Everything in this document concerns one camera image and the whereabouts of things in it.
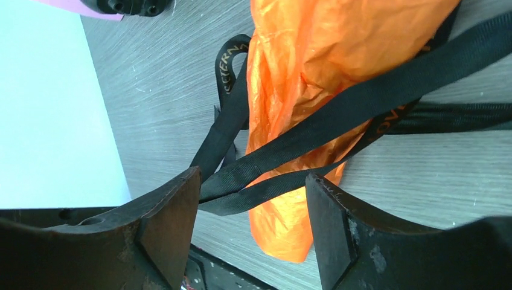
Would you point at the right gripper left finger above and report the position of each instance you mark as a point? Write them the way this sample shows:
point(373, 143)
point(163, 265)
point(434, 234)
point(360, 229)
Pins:
point(143, 244)

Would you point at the orange flower bouquet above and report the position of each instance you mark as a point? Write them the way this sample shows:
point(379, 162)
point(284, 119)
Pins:
point(303, 53)

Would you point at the black ribbon gold lettering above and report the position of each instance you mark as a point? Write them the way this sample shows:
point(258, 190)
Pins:
point(234, 189)

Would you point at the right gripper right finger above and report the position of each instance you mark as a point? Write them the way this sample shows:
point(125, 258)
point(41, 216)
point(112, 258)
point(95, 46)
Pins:
point(359, 246)

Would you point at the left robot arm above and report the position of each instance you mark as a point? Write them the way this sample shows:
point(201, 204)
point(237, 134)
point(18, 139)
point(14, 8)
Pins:
point(145, 8)

